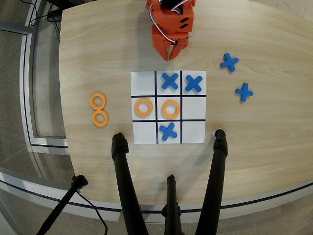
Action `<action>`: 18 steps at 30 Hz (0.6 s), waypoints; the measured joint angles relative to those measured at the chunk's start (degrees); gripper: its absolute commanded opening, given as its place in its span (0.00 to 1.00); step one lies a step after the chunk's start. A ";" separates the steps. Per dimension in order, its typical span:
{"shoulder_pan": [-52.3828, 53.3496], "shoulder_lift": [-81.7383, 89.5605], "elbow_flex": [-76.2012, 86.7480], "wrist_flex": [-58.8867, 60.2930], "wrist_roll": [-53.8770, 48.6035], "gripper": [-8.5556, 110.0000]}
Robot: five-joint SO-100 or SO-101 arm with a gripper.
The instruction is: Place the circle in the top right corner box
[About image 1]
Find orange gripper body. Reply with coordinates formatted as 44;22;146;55
151;23;190;47

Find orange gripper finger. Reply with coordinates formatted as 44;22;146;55
169;39;190;61
153;45;171;62

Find orange foam ring piece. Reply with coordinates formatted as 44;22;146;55
89;92;107;111
134;98;154;116
92;110;109;127
161;100;181;119

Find blue foam cross piece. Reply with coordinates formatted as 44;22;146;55
220;53;239;72
158;122;178;141
161;72;179;91
185;75;203;93
235;83;254;103

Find white tic-tac-toe paper board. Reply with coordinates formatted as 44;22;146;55
130;70;207;145

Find thick black tripod leg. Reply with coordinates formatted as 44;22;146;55
111;132;150;235
194;129;229;235

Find slim black stand leg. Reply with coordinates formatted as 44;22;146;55
35;174;89;235

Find white red servo cable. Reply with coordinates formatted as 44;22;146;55
150;6;179;46

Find black floor cables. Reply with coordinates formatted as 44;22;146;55
29;0;62;28

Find grey metal floor frame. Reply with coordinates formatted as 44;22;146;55
19;31;70;150

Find black stand cable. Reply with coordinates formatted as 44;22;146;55
75;189;109;235

